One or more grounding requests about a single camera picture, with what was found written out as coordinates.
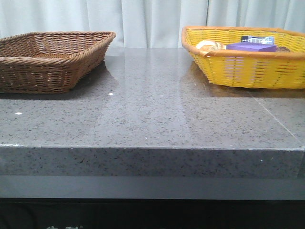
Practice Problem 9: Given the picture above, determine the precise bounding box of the croissant bread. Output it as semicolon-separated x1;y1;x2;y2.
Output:
196;40;226;52

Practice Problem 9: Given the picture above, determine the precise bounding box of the white curtain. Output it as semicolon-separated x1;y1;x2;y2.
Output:
0;0;305;48

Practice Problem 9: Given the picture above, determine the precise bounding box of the brown wicker basket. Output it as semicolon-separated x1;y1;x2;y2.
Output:
0;31;116;94

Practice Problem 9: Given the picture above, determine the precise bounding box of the purple foam cube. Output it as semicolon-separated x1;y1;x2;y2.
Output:
226;42;277;52

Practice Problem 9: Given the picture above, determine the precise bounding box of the dark jar with label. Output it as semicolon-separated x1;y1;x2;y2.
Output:
241;35;275;45

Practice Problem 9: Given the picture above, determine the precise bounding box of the yellow woven basket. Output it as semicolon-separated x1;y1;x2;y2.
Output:
181;26;305;89

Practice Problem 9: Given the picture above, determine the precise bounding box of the brown toy lion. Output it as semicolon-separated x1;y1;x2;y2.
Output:
276;46;291;52

